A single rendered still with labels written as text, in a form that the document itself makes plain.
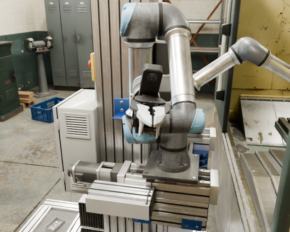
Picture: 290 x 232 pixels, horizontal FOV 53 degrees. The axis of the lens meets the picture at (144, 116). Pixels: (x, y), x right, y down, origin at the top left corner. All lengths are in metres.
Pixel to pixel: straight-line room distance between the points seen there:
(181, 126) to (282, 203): 0.34
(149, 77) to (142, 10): 0.43
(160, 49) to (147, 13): 0.32
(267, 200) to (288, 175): 0.86
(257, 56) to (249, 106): 1.28
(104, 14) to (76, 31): 4.87
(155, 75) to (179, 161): 0.60
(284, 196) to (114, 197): 0.65
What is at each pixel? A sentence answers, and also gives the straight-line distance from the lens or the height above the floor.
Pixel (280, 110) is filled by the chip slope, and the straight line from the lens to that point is 2.90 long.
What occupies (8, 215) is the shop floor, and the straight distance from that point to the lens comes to 2.90.
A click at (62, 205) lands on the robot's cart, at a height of 0.23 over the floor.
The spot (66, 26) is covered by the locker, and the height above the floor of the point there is 1.34.
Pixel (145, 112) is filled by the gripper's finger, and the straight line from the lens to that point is 0.60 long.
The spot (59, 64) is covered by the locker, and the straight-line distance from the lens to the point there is 6.43.
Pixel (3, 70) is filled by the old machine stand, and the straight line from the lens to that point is 5.06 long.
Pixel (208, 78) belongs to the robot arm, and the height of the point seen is 1.28.
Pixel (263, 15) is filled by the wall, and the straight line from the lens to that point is 2.82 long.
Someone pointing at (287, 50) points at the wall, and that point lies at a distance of 2.90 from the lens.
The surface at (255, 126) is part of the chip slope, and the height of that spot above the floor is 0.71.
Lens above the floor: 1.66
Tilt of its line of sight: 20 degrees down
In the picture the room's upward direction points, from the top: straight up
